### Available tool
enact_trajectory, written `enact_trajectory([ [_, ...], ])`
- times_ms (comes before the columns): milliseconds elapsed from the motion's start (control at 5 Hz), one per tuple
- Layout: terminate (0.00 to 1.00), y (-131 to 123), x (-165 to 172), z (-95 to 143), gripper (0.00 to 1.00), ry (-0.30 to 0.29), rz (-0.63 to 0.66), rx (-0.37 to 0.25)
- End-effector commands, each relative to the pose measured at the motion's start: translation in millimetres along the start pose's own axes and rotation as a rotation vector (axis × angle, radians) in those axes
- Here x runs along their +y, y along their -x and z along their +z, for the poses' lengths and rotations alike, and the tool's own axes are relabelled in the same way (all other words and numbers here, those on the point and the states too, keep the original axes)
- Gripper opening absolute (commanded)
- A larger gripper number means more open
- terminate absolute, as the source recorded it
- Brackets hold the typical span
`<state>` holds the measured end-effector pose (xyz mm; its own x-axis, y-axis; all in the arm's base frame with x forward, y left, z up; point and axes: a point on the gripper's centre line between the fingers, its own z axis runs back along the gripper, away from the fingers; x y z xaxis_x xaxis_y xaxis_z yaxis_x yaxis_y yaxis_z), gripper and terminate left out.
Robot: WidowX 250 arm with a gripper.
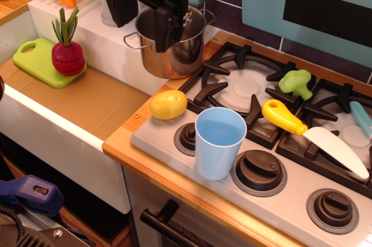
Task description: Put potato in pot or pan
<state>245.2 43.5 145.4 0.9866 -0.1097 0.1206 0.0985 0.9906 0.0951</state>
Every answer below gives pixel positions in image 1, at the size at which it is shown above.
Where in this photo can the yellow toy potato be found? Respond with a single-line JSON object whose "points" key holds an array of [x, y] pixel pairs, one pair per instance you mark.
{"points": [[168, 105]]}

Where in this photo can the light blue plastic cup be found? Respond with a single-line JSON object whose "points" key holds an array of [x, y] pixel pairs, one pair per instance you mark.
{"points": [[219, 133]]}

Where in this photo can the stainless steel pot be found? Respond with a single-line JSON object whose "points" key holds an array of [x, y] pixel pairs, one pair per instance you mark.
{"points": [[180, 60]]}

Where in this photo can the grey toy faucet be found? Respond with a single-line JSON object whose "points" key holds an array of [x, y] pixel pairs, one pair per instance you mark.
{"points": [[106, 15]]}

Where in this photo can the left black stove grate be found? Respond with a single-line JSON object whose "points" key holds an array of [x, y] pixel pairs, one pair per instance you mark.
{"points": [[242, 80]]}

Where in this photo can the black stove grate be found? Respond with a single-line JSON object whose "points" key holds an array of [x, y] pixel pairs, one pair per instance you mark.
{"points": [[330, 108], [242, 80]]}

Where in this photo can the red toy radish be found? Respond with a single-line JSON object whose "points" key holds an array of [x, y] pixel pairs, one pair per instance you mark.
{"points": [[67, 55]]}

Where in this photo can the green toy cutting board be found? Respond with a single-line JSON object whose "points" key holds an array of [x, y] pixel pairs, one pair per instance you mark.
{"points": [[35, 57]]}

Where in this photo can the left black stove knob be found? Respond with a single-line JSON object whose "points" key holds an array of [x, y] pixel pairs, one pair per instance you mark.
{"points": [[184, 139]]}

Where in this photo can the black stove knob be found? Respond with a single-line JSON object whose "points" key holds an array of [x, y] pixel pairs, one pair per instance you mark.
{"points": [[184, 139], [259, 173], [332, 211]]}

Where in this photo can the white toy sink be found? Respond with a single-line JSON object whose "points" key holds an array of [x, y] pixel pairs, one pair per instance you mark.
{"points": [[66, 127]]}

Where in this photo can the green toy broccoli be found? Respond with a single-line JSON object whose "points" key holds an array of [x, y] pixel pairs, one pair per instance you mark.
{"points": [[296, 81]]}

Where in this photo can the teal toy microwave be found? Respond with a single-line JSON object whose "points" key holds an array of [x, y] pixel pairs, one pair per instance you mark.
{"points": [[338, 27]]}

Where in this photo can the middle black stove knob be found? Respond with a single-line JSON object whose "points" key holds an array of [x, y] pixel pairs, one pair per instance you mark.
{"points": [[259, 173]]}

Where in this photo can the right black stove grate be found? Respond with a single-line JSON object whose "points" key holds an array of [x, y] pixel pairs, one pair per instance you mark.
{"points": [[330, 108]]}

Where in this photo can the grey toy stove top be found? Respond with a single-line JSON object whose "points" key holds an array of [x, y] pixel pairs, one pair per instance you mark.
{"points": [[286, 210]]}

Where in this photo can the blue clamp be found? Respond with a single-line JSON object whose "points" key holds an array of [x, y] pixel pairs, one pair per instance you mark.
{"points": [[34, 194]]}

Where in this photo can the right black stove knob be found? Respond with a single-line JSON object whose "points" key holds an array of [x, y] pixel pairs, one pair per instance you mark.
{"points": [[332, 211]]}

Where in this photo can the yellow handled toy knife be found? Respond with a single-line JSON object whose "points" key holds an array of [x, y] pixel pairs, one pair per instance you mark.
{"points": [[278, 114]]}

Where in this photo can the black oven door handle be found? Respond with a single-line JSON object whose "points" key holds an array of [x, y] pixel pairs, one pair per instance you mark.
{"points": [[160, 223]]}

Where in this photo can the teal handled utensil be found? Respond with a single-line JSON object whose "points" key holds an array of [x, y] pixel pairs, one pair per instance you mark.
{"points": [[362, 117]]}

